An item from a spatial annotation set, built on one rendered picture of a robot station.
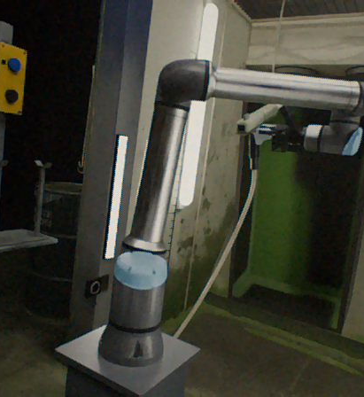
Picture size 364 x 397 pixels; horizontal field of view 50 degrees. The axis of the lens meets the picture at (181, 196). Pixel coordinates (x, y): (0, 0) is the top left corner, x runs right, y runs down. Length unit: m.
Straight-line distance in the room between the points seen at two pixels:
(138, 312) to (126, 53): 1.29
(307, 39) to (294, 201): 1.33
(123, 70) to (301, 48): 1.58
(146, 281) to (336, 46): 2.40
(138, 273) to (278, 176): 1.39
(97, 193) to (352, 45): 2.01
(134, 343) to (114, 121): 1.14
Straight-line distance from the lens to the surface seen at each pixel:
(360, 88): 1.25
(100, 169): 1.98
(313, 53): 3.11
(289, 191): 2.28
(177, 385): 1.24
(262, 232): 2.40
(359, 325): 2.97
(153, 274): 1.07
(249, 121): 1.37
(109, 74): 2.01
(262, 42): 3.25
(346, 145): 1.36
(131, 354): 1.14
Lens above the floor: 1.23
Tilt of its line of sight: 6 degrees down
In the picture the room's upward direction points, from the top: 8 degrees clockwise
